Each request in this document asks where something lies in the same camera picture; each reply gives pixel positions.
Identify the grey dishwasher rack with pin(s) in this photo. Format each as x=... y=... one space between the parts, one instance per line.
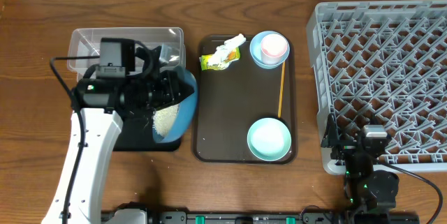
x=384 y=59

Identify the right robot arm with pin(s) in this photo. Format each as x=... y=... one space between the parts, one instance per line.
x=372 y=192

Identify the white napkin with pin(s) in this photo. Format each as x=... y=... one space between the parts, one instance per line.
x=233 y=42

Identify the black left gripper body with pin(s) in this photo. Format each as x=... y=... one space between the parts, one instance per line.
x=152 y=95

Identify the brown serving tray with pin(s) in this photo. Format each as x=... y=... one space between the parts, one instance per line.
x=231 y=100

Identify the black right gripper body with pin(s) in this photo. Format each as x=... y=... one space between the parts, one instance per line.
x=356 y=164

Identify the dark blue plate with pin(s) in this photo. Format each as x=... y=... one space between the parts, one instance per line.
x=186 y=111

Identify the white pink cup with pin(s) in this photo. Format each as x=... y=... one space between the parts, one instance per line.
x=273 y=48

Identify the pile of white rice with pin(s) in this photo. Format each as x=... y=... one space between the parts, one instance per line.
x=164 y=119

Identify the wooden chopstick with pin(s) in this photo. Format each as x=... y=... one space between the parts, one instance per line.
x=281 y=91

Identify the clear plastic bin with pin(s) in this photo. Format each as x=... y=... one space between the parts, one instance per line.
x=86 y=42

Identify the light blue small bowl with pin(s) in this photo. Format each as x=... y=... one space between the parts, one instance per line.
x=257 y=53

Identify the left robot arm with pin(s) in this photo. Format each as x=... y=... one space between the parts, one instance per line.
x=129 y=100

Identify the mint green bowl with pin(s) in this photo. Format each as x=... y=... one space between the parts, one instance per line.
x=269 y=139

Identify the black plastic tray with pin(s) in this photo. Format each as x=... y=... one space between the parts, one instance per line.
x=138 y=134

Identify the yellow green snack wrapper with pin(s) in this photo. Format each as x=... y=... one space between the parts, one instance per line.
x=220 y=60

